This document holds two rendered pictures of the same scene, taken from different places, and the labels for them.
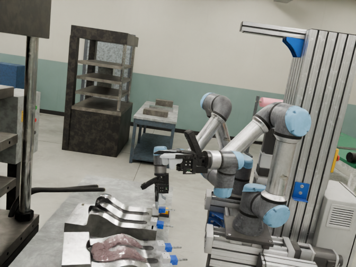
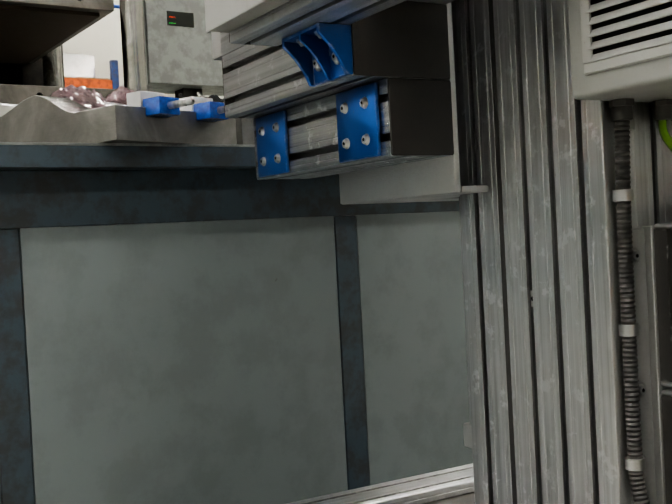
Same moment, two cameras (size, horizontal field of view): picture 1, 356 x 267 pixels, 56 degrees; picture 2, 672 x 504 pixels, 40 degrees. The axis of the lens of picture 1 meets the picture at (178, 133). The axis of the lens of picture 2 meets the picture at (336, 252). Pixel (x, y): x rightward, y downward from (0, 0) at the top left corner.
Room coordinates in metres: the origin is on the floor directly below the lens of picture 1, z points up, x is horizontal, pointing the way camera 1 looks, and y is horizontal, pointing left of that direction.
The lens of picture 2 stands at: (0.88, -1.46, 0.64)
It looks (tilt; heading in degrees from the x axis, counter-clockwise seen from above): 1 degrees down; 57
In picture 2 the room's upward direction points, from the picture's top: 3 degrees counter-clockwise
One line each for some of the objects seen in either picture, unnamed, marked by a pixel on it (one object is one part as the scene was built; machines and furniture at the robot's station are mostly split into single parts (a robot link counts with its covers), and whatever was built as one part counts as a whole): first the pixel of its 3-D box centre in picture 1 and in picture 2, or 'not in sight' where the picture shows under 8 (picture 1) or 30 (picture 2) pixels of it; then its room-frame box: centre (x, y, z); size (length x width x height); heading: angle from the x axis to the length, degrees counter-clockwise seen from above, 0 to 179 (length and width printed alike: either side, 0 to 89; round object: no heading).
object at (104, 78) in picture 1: (105, 89); not in sight; (6.27, 1.46, 1.03); 1.54 x 0.94 x 2.06; 1
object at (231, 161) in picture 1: (228, 160); not in sight; (1.32, -0.22, 1.43); 0.11 x 0.08 x 0.09; 113
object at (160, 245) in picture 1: (169, 247); (215, 111); (1.57, -0.04, 0.86); 0.13 x 0.05 x 0.05; 108
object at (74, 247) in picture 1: (117, 256); (87, 127); (1.43, 0.20, 0.86); 0.50 x 0.26 x 0.11; 108
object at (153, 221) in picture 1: (161, 224); not in sight; (1.73, 0.02, 0.89); 0.13 x 0.05 x 0.05; 90
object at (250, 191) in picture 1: (254, 197); not in sight; (1.54, -0.41, 1.20); 0.13 x 0.12 x 0.14; 23
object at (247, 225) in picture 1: (249, 219); not in sight; (1.55, -0.41, 1.09); 0.15 x 0.15 x 0.10
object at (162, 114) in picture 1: (157, 127); not in sight; (6.26, 0.41, 0.46); 1.90 x 0.70 x 0.92; 1
